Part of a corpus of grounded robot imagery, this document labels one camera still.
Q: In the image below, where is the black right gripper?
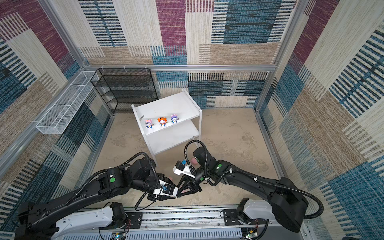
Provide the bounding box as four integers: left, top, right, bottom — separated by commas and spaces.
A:
174, 164, 209, 197

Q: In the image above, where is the purple penguin toy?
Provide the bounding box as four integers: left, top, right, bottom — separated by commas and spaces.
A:
171, 114, 179, 124

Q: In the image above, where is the orange-haired doll figure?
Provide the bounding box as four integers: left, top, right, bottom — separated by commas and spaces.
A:
158, 117, 168, 127

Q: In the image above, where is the pink-haired doll figure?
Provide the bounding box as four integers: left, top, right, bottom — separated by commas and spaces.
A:
145, 119, 153, 129

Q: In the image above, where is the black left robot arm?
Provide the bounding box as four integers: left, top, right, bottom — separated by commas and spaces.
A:
15, 152, 160, 240

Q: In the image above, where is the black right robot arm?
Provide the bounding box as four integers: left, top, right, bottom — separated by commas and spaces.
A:
177, 141, 324, 233

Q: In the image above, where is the white two-tier shelf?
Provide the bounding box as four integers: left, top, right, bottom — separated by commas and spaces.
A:
132, 89, 203, 160

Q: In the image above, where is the pink pig toy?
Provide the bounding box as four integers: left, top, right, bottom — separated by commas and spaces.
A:
192, 158, 199, 165

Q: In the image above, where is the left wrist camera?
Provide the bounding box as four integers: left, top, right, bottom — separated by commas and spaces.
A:
160, 180, 178, 199

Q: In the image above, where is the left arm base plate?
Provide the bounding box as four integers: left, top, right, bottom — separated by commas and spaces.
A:
121, 211, 143, 230

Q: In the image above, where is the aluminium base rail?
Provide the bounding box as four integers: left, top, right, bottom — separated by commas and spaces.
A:
53, 201, 316, 240

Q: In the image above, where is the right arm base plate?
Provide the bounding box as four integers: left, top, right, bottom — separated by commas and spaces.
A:
220, 209, 270, 226

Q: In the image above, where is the black wire mesh shelf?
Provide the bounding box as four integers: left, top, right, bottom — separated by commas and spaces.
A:
91, 68, 159, 114

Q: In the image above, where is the white wire wall basket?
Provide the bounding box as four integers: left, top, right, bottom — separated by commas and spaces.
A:
36, 71, 95, 135

